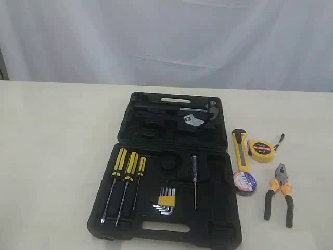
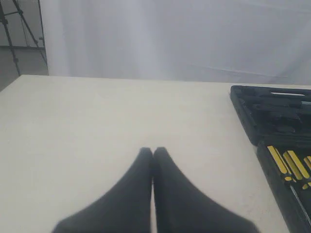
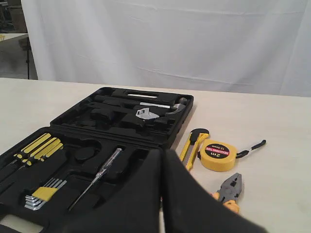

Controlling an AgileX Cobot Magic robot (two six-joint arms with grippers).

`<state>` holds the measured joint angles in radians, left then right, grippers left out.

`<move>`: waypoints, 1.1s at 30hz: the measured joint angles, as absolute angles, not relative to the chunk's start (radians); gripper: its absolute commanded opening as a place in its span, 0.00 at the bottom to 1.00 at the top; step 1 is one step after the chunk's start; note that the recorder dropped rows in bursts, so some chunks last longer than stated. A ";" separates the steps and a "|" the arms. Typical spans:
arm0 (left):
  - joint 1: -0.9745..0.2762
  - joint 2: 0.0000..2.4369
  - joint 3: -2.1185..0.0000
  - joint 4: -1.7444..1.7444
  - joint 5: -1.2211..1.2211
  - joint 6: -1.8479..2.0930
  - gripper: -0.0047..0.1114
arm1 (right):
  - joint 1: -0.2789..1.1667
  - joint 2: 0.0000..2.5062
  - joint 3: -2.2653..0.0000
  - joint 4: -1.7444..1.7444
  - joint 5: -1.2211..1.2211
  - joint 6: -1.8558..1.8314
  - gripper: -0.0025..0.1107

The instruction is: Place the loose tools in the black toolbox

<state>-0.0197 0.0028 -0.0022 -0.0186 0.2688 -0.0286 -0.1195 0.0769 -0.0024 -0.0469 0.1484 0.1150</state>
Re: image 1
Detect claw hammer steel head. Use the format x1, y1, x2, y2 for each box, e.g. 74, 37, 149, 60
135, 100, 222, 122

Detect black plastic tool case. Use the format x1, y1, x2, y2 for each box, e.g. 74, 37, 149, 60
87, 92, 242, 249

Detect white backdrop curtain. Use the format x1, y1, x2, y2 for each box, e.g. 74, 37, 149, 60
1, 1, 332, 92

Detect yellow black utility knife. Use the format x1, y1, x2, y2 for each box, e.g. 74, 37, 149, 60
232, 128, 250, 172

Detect hex key set yellow holder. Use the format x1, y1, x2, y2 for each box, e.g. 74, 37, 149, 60
153, 187, 175, 216

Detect middle yellow black screwdriver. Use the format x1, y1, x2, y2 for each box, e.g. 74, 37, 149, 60
115, 152, 139, 227

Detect orange black handled pliers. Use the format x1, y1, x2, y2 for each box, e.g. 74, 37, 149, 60
263, 163, 294, 228

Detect silver adjustable wrench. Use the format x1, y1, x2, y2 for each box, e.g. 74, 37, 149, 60
183, 113, 206, 127

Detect black electrical tape roll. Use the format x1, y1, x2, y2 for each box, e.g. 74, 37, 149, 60
233, 171, 257, 197

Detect clear handle tester screwdriver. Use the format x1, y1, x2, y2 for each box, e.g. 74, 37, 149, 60
191, 155, 198, 210

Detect short yellow black screwdriver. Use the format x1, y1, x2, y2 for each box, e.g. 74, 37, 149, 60
132, 156, 147, 211

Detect yellow measuring tape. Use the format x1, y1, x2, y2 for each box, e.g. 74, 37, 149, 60
247, 133, 285, 163

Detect long yellow black screwdriver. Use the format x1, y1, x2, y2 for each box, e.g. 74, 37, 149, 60
100, 148, 127, 224

